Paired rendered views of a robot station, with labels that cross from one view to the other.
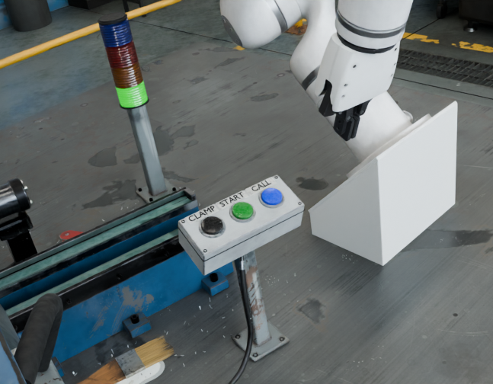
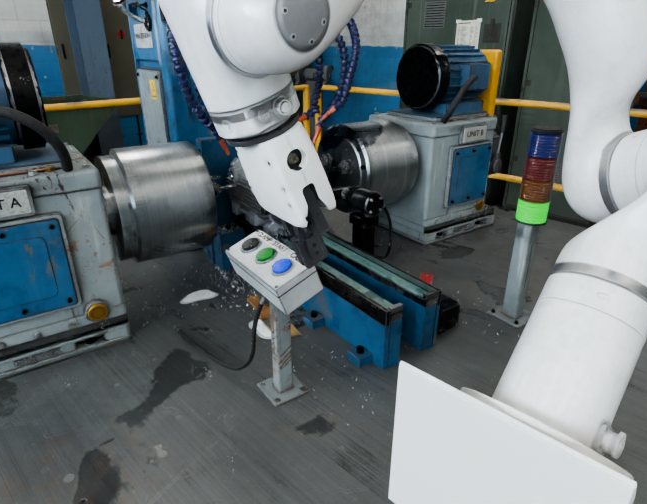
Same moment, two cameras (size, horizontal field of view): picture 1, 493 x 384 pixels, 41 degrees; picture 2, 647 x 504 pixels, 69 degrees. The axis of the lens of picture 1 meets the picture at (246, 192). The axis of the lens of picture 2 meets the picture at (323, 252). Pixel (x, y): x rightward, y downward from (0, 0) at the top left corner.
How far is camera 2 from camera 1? 103 cm
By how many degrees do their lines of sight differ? 72
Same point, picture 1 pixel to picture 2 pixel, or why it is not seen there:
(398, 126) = (529, 406)
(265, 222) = (254, 271)
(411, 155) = (467, 430)
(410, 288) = not seen: outside the picture
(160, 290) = (336, 317)
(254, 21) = (569, 176)
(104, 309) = not seen: hidden behind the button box
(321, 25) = (610, 221)
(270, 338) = (280, 393)
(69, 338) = not seen: hidden behind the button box
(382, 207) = (398, 431)
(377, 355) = (236, 474)
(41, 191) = (496, 259)
